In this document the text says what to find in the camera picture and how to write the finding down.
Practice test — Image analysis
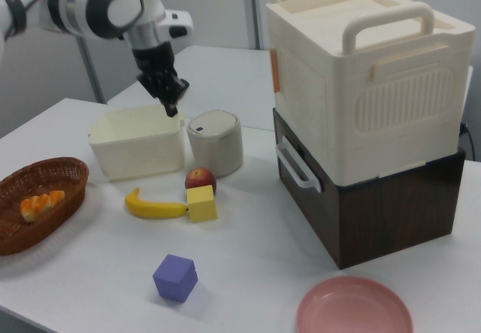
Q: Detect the orange door handle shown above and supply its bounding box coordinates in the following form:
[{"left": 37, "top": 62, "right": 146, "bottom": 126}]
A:
[{"left": 269, "top": 48, "right": 282, "bottom": 94}]

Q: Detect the orange glazed bread loaf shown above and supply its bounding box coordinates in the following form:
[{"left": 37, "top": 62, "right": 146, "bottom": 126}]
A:
[{"left": 20, "top": 189, "right": 65, "bottom": 223}]

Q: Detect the pink plastic plate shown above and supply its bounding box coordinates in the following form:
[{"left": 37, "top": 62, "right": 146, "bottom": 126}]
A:
[{"left": 296, "top": 276, "right": 414, "bottom": 333}]

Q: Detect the white drawer handle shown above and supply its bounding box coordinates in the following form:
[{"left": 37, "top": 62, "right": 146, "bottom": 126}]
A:
[{"left": 275, "top": 134, "right": 325, "bottom": 193}]

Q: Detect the purple foam cube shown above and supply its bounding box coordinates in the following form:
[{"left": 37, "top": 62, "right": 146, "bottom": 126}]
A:
[{"left": 152, "top": 253, "right": 199, "bottom": 304}]

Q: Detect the dark brown wooden drawer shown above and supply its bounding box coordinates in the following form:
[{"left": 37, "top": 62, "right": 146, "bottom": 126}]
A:
[{"left": 275, "top": 120, "right": 338, "bottom": 244}]

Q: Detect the red apple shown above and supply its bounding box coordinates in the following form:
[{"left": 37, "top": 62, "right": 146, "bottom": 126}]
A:
[{"left": 184, "top": 166, "right": 218, "bottom": 195}]

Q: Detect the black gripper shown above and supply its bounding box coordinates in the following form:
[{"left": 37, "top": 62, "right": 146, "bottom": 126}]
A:
[{"left": 131, "top": 42, "right": 191, "bottom": 118}]

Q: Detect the yellow banana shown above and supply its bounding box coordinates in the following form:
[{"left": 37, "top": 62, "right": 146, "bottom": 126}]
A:
[{"left": 124, "top": 187, "right": 190, "bottom": 220}]

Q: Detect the brown wicker basket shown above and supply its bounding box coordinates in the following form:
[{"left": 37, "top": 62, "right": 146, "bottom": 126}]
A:
[{"left": 0, "top": 156, "right": 90, "bottom": 257}]

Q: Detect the beige small lidded bin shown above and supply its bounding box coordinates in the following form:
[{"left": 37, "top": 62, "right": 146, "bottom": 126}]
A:
[{"left": 186, "top": 110, "right": 244, "bottom": 178}]

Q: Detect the black wall cable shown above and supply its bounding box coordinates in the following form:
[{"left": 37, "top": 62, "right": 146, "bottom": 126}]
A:
[{"left": 458, "top": 121, "right": 476, "bottom": 163}]

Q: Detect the yellow foam cube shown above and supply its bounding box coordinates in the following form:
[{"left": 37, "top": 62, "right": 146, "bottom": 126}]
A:
[{"left": 186, "top": 184, "right": 219, "bottom": 223}]

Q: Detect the white square plastic container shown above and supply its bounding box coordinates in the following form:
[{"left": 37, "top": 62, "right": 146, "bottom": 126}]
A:
[{"left": 88, "top": 104, "right": 186, "bottom": 182}]

